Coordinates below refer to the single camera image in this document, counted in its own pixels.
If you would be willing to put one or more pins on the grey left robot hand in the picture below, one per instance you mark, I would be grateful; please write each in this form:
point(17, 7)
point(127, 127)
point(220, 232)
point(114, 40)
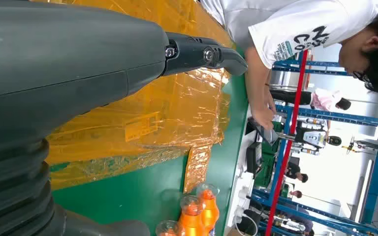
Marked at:
point(62, 58)

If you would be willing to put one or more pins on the orange bottle with clear cap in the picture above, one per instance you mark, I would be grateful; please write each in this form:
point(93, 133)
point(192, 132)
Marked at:
point(192, 218)
point(210, 208)
point(169, 229)

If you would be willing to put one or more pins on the black tablet on stand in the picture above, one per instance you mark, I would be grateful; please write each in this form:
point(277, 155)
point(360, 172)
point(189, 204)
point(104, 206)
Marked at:
point(264, 132)

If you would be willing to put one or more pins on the silver metal cylinder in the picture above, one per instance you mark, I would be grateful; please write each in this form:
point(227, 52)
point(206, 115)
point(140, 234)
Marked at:
point(283, 79)

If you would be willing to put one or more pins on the black handheld device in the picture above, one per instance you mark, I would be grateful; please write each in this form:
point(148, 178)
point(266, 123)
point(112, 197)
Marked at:
point(253, 158)

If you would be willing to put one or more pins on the red pole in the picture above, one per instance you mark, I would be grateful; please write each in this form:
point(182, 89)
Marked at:
point(286, 153)

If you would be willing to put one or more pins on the green plastic crate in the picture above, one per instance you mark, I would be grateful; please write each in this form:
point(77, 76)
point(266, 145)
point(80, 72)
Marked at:
point(267, 163)

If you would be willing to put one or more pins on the white black humanoid robot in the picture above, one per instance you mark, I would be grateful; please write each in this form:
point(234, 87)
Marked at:
point(313, 138)

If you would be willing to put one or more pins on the person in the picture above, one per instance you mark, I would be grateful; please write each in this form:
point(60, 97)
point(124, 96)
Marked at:
point(296, 194)
point(293, 170)
point(290, 26)
point(322, 99)

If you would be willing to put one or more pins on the white power strip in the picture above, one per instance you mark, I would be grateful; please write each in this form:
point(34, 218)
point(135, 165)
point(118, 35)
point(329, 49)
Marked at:
point(243, 202)

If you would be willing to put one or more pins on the yellow plastic film sheet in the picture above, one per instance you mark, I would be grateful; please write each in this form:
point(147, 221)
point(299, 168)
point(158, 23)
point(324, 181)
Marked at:
point(150, 123)

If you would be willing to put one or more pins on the blue metal rack frame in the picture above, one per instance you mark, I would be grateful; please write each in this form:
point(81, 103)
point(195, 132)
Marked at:
point(339, 116)

